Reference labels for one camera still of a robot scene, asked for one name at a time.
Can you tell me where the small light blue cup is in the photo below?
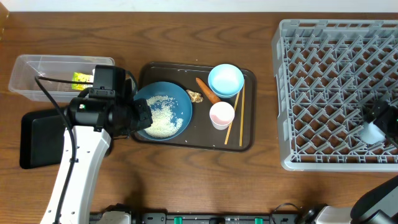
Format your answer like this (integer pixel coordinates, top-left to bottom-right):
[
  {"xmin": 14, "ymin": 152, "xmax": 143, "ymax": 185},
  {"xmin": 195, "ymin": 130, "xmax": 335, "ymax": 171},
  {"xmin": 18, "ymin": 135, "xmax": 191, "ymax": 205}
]
[{"xmin": 359, "ymin": 122, "xmax": 386, "ymax": 144}]

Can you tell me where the pink plastic cup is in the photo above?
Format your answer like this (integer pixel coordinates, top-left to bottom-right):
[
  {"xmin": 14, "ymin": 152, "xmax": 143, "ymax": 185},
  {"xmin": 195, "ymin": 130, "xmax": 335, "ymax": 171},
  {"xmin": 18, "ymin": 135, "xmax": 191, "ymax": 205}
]
[{"xmin": 209, "ymin": 101, "xmax": 234, "ymax": 130}]

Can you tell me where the wooden chopstick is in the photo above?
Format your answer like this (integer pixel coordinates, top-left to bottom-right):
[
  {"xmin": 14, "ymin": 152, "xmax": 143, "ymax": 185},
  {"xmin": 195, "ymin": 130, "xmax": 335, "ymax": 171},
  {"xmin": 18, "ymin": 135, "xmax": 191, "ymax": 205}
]
[
  {"xmin": 224, "ymin": 92, "xmax": 240, "ymax": 145},
  {"xmin": 239, "ymin": 81, "xmax": 246, "ymax": 147}
]

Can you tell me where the light blue bowl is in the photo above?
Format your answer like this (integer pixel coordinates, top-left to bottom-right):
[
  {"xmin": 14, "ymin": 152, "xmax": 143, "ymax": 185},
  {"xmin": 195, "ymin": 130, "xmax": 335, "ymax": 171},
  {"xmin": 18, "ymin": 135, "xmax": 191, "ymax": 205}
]
[{"xmin": 208, "ymin": 64, "xmax": 244, "ymax": 98}]

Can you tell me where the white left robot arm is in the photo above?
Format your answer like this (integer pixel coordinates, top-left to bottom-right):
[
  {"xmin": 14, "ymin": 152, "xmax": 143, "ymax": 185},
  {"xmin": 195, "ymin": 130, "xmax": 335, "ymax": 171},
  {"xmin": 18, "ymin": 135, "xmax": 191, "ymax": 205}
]
[{"xmin": 41, "ymin": 89, "xmax": 152, "ymax": 223}]

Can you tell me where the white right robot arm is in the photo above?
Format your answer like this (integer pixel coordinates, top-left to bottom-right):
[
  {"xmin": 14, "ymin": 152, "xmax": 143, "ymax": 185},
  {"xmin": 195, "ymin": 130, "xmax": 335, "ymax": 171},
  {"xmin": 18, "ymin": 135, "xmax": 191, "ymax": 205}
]
[{"xmin": 313, "ymin": 100, "xmax": 397, "ymax": 224}]

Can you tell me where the grey dishwasher rack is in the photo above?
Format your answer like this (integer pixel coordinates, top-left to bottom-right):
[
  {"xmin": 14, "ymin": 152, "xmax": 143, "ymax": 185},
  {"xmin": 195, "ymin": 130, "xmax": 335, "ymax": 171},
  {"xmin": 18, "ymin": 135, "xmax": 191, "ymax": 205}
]
[{"xmin": 272, "ymin": 19, "xmax": 397, "ymax": 172}]

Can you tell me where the black waste bin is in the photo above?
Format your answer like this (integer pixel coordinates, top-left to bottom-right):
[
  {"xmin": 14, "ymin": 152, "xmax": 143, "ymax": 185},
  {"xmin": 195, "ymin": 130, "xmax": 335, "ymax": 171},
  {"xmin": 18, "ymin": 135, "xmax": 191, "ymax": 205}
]
[{"xmin": 19, "ymin": 109, "xmax": 65, "ymax": 169}]

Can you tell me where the white rice pile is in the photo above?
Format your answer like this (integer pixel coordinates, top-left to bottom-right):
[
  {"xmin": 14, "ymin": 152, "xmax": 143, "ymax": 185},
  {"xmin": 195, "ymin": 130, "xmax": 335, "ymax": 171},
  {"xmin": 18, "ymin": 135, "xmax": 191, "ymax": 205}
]
[{"xmin": 144, "ymin": 95, "xmax": 183, "ymax": 138}]

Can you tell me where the dark blue plate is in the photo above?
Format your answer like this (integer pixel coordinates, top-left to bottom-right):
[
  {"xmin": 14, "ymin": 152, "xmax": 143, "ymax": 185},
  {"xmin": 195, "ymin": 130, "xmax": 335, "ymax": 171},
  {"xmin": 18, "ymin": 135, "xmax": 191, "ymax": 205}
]
[{"xmin": 134, "ymin": 82, "xmax": 193, "ymax": 141}]

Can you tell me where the brown food scrap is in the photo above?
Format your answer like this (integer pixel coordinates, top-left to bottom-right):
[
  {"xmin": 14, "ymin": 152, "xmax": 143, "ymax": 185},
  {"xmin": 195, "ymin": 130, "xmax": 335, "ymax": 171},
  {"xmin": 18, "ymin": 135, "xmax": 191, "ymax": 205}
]
[{"xmin": 186, "ymin": 90, "xmax": 204, "ymax": 103}]

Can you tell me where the yellow green snack wrapper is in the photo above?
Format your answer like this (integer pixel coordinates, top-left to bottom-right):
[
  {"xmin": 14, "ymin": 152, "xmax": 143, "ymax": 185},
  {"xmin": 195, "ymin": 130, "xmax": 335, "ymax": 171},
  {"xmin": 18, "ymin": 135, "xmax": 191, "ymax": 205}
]
[{"xmin": 71, "ymin": 72, "xmax": 94, "ymax": 91}]

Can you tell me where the orange carrot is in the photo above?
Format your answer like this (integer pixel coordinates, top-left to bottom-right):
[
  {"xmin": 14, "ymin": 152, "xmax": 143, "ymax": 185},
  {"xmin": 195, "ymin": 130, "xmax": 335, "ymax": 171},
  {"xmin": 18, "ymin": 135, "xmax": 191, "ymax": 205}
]
[{"xmin": 195, "ymin": 78, "xmax": 221, "ymax": 104}]

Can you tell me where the dark brown serving tray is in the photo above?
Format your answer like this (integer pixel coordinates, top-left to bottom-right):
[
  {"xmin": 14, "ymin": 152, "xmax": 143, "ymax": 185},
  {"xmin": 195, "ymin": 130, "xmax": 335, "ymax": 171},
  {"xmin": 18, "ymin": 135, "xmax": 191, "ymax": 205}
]
[{"xmin": 133, "ymin": 62, "xmax": 257, "ymax": 152}]

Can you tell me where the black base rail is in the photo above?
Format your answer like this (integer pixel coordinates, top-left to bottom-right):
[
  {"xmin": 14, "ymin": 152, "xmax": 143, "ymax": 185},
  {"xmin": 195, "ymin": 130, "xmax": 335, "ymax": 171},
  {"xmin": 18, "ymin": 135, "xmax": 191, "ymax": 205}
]
[{"xmin": 89, "ymin": 203, "xmax": 319, "ymax": 224}]

